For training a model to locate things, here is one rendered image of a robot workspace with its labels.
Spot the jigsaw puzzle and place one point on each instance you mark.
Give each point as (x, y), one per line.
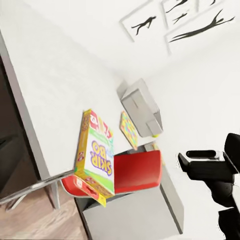
(157, 148)
(128, 128)

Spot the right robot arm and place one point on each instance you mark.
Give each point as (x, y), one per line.
(219, 177)

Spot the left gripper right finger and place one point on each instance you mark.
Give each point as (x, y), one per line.
(232, 149)

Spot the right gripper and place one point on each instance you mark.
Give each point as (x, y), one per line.
(216, 174)

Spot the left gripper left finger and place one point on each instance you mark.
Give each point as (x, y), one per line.
(12, 150)

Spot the board game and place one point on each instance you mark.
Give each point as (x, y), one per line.
(94, 169)

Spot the toy box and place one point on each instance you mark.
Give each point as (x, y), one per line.
(142, 109)

